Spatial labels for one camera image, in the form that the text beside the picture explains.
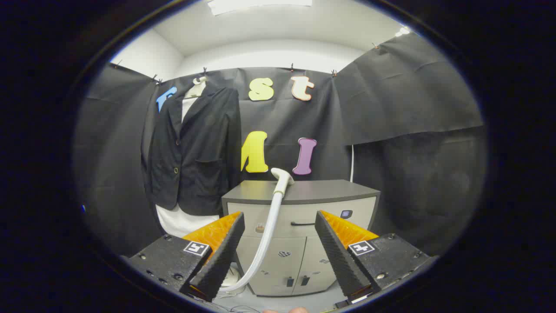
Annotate white shirt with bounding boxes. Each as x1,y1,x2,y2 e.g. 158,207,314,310
156,89,220,238

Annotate black backdrop cloth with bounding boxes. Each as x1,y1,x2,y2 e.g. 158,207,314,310
74,33,487,258

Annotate grey cabinet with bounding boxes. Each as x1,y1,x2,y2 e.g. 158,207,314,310
222,179,381,297

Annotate row of black clips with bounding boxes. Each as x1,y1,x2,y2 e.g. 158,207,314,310
114,43,379,85

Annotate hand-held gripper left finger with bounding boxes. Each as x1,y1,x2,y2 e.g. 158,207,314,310
128,212,246,303

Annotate large ceiling light panel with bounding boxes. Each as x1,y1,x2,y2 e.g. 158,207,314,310
208,0,313,17

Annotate white garment steamer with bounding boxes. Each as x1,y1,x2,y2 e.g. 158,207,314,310
215,168,295,299

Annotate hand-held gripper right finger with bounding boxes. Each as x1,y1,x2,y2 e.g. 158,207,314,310
315,210,437,305

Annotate black suit jacket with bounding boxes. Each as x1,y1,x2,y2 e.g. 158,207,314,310
141,85,242,216

